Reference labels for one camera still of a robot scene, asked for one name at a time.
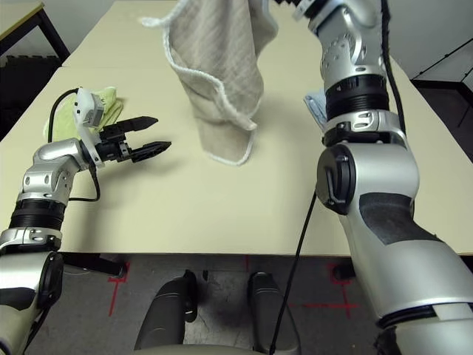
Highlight grey right robot leg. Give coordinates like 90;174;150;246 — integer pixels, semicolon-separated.
247;271;302;355

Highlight black table foot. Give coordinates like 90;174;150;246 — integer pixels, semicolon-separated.
332;264;355;282
62;253;126;278

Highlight grey robot leg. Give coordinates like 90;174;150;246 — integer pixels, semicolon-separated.
247;271;302;355
135;269;199;351

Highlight light blue folded towel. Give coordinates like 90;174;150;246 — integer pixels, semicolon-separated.
303;88;330;130

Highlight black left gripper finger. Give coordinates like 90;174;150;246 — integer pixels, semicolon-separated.
123;115;160;133
130;140;173;164

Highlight side table with black frame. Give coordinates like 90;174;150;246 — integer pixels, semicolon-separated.
0;1;71;60

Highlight black foam mat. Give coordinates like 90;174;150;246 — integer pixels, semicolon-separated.
0;55;62;141

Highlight grey left robot leg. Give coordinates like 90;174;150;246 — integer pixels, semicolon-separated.
135;269;199;351

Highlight beige towel with white trim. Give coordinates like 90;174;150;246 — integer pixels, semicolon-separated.
140;0;279;166

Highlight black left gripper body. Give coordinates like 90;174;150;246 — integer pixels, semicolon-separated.
94;123;134;164

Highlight black tripod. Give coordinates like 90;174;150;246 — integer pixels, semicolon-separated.
419;35;473;75

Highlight grey robot torso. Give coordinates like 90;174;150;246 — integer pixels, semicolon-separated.
135;345;296;355

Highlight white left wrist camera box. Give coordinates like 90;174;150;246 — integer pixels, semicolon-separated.
72;87;106;169

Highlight green folded towel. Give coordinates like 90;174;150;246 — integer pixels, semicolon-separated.
43;86;125;143

